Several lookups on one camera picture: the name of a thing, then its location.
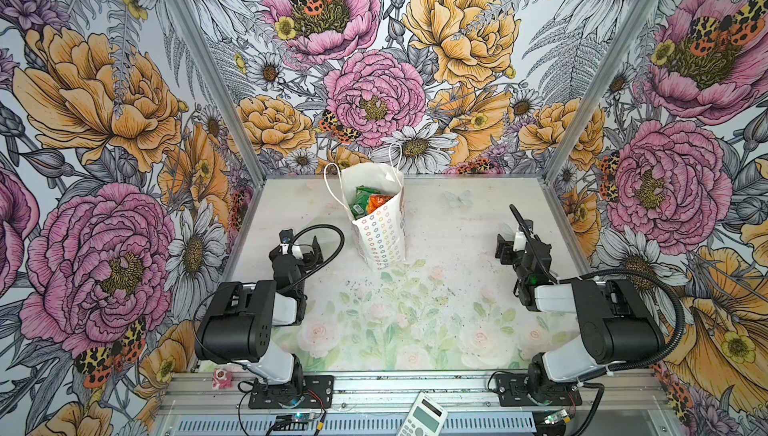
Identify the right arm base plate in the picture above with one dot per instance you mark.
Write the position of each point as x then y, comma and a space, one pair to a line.
513, 389

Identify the white calculator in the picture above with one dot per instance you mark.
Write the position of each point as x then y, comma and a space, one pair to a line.
425, 418

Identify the green circuit board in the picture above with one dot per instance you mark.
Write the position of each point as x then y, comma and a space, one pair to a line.
300, 422

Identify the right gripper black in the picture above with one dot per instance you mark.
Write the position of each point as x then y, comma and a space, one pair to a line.
504, 250

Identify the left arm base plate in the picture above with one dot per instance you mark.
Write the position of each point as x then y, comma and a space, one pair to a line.
314, 392

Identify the aluminium front rail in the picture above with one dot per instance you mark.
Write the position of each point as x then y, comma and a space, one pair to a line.
396, 391

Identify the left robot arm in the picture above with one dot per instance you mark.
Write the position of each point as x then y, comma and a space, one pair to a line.
237, 326

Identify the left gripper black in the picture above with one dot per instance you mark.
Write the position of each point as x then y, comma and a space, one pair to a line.
309, 257

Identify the orange red snack packet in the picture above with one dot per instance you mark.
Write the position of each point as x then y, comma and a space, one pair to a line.
376, 201

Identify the white paper bag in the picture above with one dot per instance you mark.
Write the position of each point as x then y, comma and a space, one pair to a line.
380, 237

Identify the green snack packet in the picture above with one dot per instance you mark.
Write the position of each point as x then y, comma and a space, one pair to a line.
362, 202

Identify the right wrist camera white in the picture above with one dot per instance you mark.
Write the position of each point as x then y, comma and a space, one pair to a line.
520, 241

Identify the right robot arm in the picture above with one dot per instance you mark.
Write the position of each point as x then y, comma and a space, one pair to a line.
614, 325

